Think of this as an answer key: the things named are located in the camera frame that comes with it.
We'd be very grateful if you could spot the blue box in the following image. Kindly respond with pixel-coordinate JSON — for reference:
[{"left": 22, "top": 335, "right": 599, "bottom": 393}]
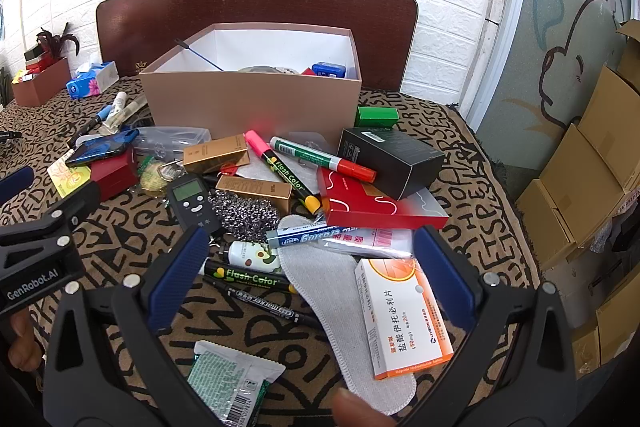
[{"left": 312, "top": 62, "right": 347, "bottom": 80}]

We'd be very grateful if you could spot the open cardboard box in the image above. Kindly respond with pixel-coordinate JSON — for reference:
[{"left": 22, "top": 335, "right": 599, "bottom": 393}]
[{"left": 614, "top": 19, "right": 640, "bottom": 75}]

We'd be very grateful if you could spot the white and orange medicine box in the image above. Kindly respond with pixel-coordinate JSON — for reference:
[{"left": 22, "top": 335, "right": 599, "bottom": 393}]
[{"left": 354, "top": 258, "right": 455, "bottom": 381}]

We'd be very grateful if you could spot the dark red box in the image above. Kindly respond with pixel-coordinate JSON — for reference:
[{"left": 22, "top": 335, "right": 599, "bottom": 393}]
[{"left": 90, "top": 147, "right": 139, "bottom": 203}]

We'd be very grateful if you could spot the clear plastic case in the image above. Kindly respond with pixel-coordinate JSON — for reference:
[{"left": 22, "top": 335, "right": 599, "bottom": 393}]
[{"left": 132, "top": 126, "right": 211, "bottom": 158}]

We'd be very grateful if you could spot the blue and grey marker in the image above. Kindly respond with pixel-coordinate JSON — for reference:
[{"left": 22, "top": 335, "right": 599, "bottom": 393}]
[{"left": 265, "top": 226, "right": 359, "bottom": 249}]

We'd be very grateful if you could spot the yellow-green box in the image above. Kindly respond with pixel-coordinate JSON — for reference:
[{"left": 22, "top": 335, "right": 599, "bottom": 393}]
[{"left": 47, "top": 156, "right": 94, "bottom": 198}]

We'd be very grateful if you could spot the grey shoe insole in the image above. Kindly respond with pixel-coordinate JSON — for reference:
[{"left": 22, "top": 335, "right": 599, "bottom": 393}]
[{"left": 277, "top": 214, "right": 417, "bottom": 401}]

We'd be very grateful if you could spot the yellow sponge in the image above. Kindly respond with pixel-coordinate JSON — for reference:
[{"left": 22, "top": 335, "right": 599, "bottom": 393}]
[{"left": 137, "top": 155, "right": 174, "bottom": 196}]

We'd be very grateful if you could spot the black carton box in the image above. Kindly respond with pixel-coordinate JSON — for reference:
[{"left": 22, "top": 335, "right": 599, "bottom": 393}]
[{"left": 337, "top": 127, "right": 446, "bottom": 201}]

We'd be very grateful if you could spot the white and pink packet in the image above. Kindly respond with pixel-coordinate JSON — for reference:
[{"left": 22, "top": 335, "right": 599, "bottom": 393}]
[{"left": 325, "top": 227, "right": 417, "bottom": 259}]

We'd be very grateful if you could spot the black and blue wand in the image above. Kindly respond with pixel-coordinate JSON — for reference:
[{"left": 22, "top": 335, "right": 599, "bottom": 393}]
[{"left": 173, "top": 38, "right": 227, "bottom": 72}]

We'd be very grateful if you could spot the person's left hand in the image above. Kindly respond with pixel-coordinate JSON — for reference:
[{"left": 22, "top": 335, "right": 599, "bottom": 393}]
[{"left": 7, "top": 307, "right": 47, "bottom": 373}]

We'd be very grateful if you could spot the pink-capped black highlighter marker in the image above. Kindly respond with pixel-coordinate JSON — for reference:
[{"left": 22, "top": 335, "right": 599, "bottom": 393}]
[{"left": 243, "top": 130, "right": 321, "bottom": 215}]

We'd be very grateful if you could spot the black remote with display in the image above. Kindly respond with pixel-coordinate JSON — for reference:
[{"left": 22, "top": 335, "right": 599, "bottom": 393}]
[{"left": 167, "top": 174, "right": 221, "bottom": 236}]

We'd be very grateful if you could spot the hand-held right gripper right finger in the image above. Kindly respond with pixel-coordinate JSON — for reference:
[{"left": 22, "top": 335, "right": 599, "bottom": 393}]
[{"left": 400, "top": 225, "right": 608, "bottom": 427}]

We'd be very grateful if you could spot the small green box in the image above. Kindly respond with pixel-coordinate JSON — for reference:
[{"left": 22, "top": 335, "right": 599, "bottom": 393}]
[{"left": 354, "top": 106, "right": 400, "bottom": 129}]

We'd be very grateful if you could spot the white avocado-print bottle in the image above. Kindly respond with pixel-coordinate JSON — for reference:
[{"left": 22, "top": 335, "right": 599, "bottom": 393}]
[{"left": 227, "top": 240, "right": 287, "bottom": 270}]

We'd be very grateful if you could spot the slim gold box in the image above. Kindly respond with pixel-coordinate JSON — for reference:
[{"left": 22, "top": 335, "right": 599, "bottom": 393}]
[{"left": 215, "top": 175, "right": 293, "bottom": 204}]

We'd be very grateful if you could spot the green-label black marker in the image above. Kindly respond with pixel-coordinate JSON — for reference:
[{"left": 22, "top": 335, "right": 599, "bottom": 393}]
[{"left": 202, "top": 259, "right": 299, "bottom": 294}]

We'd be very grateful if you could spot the dark red artificial plant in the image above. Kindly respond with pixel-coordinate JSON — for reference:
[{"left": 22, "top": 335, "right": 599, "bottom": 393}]
[{"left": 36, "top": 23, "right": 81, "bottom": 58}]

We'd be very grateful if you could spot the phone with blue case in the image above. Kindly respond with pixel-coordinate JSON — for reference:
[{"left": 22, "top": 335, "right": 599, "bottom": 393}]
[{"left": 64, "top": 128, "right": 140, "bottom": 168}]

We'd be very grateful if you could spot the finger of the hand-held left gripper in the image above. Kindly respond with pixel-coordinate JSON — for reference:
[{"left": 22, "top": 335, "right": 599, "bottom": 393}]
[
  {"left": 0, "top": 181, "right": 102, "bottom": 253},
  {"left": 0, "top": 167, "right": 36, "bottom": 206}
]

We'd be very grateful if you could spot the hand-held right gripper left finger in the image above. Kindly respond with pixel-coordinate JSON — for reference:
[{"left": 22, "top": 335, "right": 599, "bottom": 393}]
[{"left": 42, "top": 224, "right": 226, "bottom": 427}]

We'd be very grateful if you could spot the tan cardboard storage box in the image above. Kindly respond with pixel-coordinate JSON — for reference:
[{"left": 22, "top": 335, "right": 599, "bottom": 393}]
[{"left": 139, "top": 23, "right": 363, "bottom": 144}]

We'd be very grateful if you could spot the large gold box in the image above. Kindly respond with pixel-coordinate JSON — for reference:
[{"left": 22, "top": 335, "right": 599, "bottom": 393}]
[{"left": 182, "top": 134, "right": 250, "bottom": 174}]

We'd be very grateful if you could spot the green sachet packet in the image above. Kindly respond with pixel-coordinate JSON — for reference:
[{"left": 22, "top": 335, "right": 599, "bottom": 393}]
[{"left": 185, "top": 340, "right": 286, "bottom": 424}]

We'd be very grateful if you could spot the blue pen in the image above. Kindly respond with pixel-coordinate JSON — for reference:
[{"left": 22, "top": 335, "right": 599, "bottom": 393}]
[{"left": 67, "top": 104, "right": 114, "bottom": 144}]

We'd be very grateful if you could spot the steel wool scourer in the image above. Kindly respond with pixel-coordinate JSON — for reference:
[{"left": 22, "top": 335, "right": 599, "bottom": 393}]
[{"left": 207, "top": 191, "right": 281, "bottom": 244}]

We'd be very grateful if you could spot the small brown open box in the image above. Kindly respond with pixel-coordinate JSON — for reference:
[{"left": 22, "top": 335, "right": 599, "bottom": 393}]
[{"left": 11, "top": 56, "right": 71, "bottom": 107}]

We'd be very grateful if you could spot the person's right hand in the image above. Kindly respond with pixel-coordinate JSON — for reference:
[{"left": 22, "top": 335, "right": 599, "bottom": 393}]
[{"left": 332, "top": 388, "right": 401, "bottom": 427}]

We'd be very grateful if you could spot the clear glass bottle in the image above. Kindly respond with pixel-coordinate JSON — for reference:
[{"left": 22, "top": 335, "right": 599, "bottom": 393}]
[{"left": 104, "top": 95, "right": 149, "bottom": 130}]

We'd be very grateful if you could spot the brown chair back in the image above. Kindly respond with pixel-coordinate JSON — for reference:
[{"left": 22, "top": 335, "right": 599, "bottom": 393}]
[{"left": 96, "top": 0, "right": 420, "bottom": 92}]

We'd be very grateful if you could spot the blue tissue pack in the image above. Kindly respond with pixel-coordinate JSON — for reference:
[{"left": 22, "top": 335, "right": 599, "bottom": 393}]
[{"left": 66, "top": 61, "right": 120, "bottom": 100}]

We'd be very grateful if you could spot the flat red box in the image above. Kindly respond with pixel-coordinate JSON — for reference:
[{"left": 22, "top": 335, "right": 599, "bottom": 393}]
[{"left": 317, "top": 167, "right": 450, "bottom": 231}]

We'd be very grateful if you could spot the thin black marker pen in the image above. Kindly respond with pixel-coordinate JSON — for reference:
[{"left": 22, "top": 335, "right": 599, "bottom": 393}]
[{"left": 215, "top": 279, "right": 322, "bottom": 329}]

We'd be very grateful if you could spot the green and red marker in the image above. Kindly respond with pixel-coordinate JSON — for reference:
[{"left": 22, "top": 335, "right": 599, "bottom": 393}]
[{"left": 270, "top": 136, "right": 377, "bottom": 182}]

